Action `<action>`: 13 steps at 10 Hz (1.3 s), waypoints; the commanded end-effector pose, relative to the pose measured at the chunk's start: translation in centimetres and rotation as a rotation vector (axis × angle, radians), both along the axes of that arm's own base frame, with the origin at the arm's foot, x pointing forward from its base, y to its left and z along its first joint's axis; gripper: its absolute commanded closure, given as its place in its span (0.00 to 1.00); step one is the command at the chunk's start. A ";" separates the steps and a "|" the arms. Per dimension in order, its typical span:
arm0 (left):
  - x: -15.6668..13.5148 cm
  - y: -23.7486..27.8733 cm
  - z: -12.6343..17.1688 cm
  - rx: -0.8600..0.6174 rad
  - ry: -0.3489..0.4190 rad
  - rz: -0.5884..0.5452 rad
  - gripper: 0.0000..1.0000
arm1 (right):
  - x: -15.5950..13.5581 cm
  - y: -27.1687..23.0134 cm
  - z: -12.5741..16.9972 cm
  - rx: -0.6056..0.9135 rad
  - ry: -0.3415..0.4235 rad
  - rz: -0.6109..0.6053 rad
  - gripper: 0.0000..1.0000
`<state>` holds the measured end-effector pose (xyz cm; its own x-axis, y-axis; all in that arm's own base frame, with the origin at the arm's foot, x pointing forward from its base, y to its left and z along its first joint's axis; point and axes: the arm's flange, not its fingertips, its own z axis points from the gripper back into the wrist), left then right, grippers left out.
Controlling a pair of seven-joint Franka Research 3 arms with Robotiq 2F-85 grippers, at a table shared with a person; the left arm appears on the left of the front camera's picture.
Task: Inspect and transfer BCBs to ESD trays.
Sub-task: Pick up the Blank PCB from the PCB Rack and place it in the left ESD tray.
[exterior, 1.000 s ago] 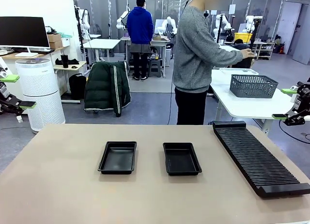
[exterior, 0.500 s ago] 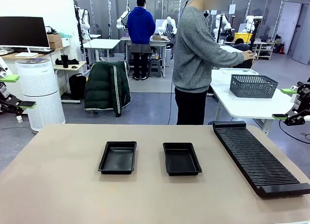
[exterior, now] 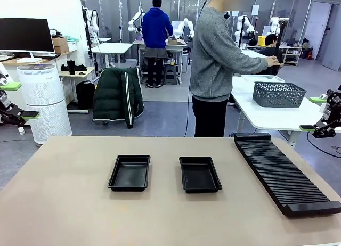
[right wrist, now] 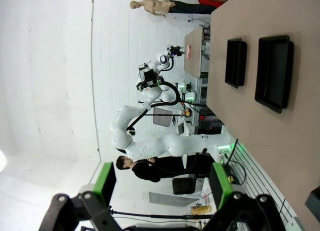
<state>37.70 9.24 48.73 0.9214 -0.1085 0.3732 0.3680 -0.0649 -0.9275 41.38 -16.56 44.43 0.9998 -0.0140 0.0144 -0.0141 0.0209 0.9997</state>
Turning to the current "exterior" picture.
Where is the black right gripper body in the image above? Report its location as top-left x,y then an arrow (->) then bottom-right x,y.
323,93 -> 341,129

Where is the black plastic ESD tray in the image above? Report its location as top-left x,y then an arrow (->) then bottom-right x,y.
107,154 -> 151,192
178,156 -> 223,194

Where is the person's right forearm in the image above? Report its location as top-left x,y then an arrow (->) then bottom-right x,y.
234,53 -> 269,74

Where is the person's right hand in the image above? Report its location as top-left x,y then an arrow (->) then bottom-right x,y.
265,55 -> 283,69

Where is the white cylindrical air purifier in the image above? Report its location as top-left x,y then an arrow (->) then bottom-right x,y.
17,64 -> 72,145

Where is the grey plastic basket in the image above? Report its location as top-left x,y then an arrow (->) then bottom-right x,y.
252,81 -> 307,109

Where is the large white table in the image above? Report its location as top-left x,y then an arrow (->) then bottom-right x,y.
229,75 -> 341,149

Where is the white storage shelf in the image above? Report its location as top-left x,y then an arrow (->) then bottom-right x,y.
282,45 -> 303,65

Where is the black computer monitor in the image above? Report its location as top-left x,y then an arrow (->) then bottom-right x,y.
0,18 -> 56,63

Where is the black slotted board rack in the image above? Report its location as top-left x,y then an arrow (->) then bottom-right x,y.
233,132 -> 341,218

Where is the black tumbler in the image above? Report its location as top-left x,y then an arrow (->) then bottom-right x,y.
66,59 -> 77,76

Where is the grey door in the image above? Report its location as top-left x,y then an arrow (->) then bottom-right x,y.
304,1 -> 333,61

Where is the clear plastic lid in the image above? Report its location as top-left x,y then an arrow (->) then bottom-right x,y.
241,74 -> 285,83

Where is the black backpack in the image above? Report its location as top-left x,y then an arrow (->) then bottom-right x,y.
75,80 -> 96,110

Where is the black cloth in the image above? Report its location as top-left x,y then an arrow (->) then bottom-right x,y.
60,63 -> 88,72

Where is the seated person in black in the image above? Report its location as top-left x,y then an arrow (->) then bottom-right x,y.
259,34 -> 285,76

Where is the small wooden side desk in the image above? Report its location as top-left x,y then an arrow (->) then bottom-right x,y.
58,67 -> 96,114

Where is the dark green puffer jacket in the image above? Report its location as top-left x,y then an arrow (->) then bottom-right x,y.
92,67 -> 145,129

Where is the white height-adjustable table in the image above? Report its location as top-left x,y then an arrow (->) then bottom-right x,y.
91,42 -> 133,69

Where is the person in grey sweater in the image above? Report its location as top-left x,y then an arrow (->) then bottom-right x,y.
189,0 -> 267,138

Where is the grey step stool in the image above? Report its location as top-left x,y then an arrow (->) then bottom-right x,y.
163,64 -> 180,86

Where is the grey lab workbench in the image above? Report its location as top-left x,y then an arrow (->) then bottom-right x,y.
132,39 -> 188,84

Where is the person in blue hoodie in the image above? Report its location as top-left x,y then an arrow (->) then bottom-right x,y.
141,0 -> 174,89

